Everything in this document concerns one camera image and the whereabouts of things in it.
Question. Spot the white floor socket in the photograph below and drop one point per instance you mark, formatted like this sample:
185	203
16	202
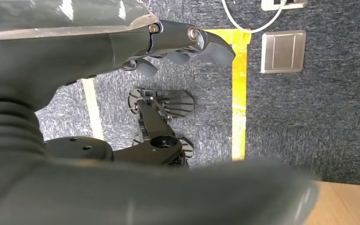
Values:
284	4

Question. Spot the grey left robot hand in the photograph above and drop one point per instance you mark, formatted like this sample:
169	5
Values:
59	46

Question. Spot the silver floor plate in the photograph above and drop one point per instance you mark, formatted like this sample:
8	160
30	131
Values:
283	51

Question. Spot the black robot foot assembly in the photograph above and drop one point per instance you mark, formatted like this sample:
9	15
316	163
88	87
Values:
155	124

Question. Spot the yellow floor tape strip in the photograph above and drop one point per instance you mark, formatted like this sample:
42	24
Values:
239	102

